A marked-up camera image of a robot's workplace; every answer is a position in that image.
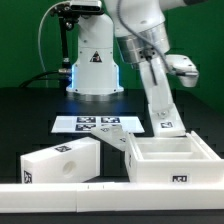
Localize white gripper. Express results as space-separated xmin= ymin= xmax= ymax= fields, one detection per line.
xmin=139 ymin=58 xmax=173 ymax=119

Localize small white cabinet panel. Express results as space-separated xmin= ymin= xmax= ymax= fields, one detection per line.
xmin=148 ymin=104 xmax=186 ymax=137

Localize white cabinet body box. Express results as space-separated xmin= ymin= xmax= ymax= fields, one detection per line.
xmin=125 ymin=131 xmax=224 ymax=184

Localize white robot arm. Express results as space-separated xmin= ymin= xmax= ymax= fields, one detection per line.
xmin=68 ymin=0 xmax=206 ymax=120

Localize white cabinet block with hole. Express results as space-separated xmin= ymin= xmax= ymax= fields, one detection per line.
xmin=20 ymin=137 xmax=100 ymax=184

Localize white marker sheet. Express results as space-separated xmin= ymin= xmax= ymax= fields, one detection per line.
xmin=51 ymin=116 xmax=144 ymax=133

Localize white front fence bar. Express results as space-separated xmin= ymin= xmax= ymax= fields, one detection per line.
xmin=0 ymin=182 xmax=224 ymax=213

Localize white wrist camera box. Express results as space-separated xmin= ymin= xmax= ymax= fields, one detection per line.
xmin=166 ymin=54 xmax=199 ymax=88

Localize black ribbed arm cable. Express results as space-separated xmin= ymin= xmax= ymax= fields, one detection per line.
xmin=116 ymin=0 xmax=174 ymax=84

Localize black base cables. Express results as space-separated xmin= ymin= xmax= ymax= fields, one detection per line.
xmin=18 ymin=70 xmax=69 ymax=89

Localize black camera on stand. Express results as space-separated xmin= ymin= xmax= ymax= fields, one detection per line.
xmin=50 ymin=0 xmax=104 ymax=89

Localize grey white cable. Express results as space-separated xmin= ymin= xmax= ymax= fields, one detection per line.
xmin=37 ymin=0 xmax=71 ymax=88

